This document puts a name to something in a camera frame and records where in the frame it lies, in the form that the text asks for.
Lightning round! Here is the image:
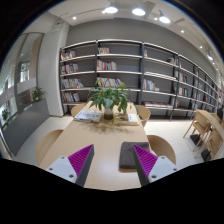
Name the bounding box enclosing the small green plant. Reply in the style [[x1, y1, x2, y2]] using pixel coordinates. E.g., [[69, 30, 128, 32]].
[[31, 86, 46, 103]]

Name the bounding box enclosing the light wooden side table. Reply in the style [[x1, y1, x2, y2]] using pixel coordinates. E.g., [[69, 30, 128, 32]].
[[196, 109, 224, 158]]

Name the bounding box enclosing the yellow cover book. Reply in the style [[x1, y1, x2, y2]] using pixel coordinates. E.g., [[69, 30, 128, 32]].
[[112, 113, 140, 127]]

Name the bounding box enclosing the zigzag-striped towel with grey back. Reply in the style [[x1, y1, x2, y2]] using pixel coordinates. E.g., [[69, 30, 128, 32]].
[[118, 141, 151, 169]]

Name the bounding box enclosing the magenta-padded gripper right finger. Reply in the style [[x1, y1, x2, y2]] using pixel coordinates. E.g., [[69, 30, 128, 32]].
[[132, 144, 181, 187]]

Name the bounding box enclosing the green potted plant, white pot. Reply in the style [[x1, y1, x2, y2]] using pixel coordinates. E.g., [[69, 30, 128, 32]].
[[86, 78, 139, 121]]

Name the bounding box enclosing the grey partition counter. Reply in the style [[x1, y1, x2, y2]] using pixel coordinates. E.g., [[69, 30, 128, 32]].
[[0, 98, 51, 158]]

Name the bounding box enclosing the round-backed wooden chair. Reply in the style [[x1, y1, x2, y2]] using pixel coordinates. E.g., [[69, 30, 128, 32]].
[[134, 104, 152, 128], [146, 134, 177, 165], [35, 129, 64, 165], [70, 103, 88, 118]]

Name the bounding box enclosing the grey shelf unit with books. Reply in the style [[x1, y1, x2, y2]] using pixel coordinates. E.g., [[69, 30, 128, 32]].
[[59, 38, 224, 119]]

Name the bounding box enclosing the white cover book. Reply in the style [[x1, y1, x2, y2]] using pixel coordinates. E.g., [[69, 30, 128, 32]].
[[73, 109, 103, 123]]

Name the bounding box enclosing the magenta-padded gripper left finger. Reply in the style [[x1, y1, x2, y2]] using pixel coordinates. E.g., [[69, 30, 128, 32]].
[[45, 143, 95, 187]]

